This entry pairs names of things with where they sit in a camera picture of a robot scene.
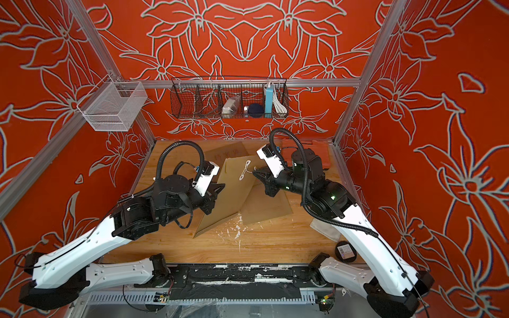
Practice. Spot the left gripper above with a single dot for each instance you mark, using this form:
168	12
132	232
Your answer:
211	196

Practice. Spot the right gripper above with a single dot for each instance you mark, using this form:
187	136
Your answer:
266	177

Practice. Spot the kraft file bag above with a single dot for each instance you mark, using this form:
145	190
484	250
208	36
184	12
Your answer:
231	150
260	207
237	175

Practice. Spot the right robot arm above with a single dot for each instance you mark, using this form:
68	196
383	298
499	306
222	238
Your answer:
391	286

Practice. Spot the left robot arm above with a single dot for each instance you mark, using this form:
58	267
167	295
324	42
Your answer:
59	278

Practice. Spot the red plastic tool case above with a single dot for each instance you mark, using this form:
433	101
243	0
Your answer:
320	148

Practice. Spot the dark blue round object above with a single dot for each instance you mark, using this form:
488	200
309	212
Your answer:
256	110

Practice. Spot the white grey work glove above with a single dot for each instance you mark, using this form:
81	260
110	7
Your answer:
326	230

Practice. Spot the white mesh basket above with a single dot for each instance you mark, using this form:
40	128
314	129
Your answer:
113	107

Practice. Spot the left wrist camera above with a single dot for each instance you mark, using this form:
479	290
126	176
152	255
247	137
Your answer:
211	169

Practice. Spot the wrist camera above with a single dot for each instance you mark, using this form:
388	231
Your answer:
271	159
211	169

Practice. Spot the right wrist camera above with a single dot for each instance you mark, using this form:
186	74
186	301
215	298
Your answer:
271	159

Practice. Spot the black wire basket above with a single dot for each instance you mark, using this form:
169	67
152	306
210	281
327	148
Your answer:
193	98

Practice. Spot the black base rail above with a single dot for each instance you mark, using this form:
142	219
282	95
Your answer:
245	282

